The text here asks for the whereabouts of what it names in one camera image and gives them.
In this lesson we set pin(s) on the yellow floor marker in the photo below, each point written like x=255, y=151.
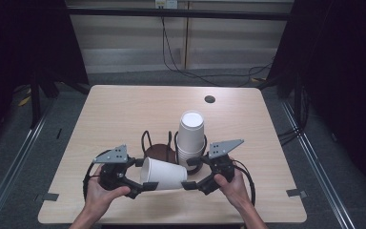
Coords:
x=24, y=100

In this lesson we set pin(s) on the dark round table grommet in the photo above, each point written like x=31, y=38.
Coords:
x=209, y=99

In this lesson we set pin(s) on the black horizontal bar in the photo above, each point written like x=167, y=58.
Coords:
x=178, y=13

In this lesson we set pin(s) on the white wall outlet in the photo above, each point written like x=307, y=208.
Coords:
x=166, y=4

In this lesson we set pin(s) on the black metal stand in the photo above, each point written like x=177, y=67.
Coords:
x=35, y=101

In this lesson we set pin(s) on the stack of white paper cups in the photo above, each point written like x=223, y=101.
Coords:
x=190, y=136

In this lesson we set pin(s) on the metal floor rail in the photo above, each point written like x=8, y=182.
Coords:
x=16, y=159
x=317, y=165

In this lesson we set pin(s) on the grey tape piece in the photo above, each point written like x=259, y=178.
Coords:
x=48, y=197
x=296, y=192

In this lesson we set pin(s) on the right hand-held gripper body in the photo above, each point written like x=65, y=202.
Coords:
x=220, y=165

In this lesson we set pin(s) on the dark curtain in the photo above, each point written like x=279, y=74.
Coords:
x=346, y=79
x=22, y=47

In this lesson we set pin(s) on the single white paper cup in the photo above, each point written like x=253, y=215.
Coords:
x=165, y=174

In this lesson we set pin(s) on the person's right hand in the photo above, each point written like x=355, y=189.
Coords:
x=233, y=191

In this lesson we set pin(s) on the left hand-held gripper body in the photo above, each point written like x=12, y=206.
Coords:
x=114, y=173

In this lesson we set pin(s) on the person's left hand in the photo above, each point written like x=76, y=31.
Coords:
x=100, y=198

